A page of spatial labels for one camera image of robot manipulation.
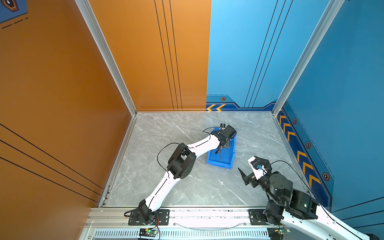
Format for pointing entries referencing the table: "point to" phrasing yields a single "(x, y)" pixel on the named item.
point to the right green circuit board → (284, 230)
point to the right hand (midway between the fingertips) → (246, 163)
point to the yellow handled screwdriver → (221, 148)
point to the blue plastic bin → (225, 157)
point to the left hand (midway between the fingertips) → (224, 140)
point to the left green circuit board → (148, 232)
